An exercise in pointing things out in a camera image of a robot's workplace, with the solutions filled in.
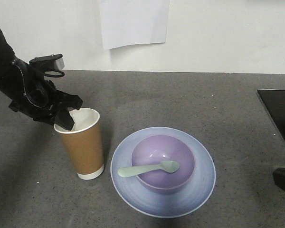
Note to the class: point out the black gas stove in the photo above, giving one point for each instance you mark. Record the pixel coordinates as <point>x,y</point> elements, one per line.
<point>274,103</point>

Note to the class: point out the brown paper cup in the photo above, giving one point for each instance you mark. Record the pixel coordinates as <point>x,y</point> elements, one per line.
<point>83,143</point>

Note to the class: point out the white paper sheet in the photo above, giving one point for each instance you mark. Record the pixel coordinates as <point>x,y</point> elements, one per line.
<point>133,22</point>

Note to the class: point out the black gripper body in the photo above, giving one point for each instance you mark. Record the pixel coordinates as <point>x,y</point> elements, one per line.
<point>35,96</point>

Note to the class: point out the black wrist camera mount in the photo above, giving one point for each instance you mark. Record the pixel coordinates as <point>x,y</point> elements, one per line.
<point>50,66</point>

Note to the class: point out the lilac plastic bowl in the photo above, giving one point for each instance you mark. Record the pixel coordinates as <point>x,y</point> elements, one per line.
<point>157,148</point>

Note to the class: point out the pale green plastic spoon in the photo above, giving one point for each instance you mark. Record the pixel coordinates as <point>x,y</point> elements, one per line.
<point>167,166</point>

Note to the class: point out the light blue plate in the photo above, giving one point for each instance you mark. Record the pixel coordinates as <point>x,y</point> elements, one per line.
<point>172,205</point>

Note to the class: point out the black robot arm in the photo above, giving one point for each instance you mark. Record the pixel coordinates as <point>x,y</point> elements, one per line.
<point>8,80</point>

